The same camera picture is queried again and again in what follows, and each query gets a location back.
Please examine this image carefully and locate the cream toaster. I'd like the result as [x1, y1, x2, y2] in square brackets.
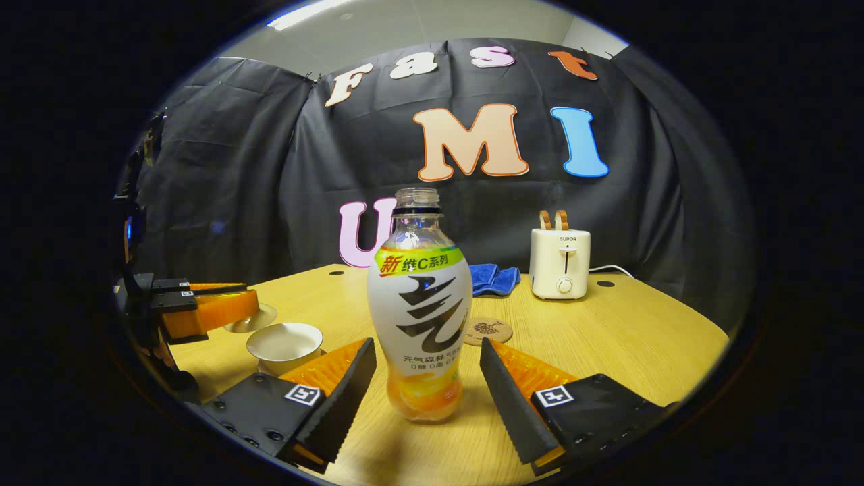
[529, 228, 591, 300]

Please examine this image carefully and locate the blue towel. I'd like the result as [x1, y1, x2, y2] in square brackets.
[468, 263, 521, 298]

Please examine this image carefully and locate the white beige teacup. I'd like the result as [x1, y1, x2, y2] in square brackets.
[246, 322, 324, 376]

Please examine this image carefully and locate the black backdrop cloth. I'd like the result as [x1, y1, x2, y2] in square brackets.
[132, 37, 753, 331]

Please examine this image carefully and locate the ceiling light panel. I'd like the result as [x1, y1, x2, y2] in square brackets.
[267, 0, 352, 31]

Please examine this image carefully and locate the round cork coaster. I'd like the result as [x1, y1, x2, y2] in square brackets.
[463, 317, 514, 347]

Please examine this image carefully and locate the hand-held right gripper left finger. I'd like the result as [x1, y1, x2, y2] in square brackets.
[200, 337, 377, 473]

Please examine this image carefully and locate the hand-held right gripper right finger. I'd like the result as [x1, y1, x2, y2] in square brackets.
[479, 337, 679, 475]

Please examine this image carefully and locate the white orange water bottle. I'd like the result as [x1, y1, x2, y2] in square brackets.
[367, 188, 473, 423]

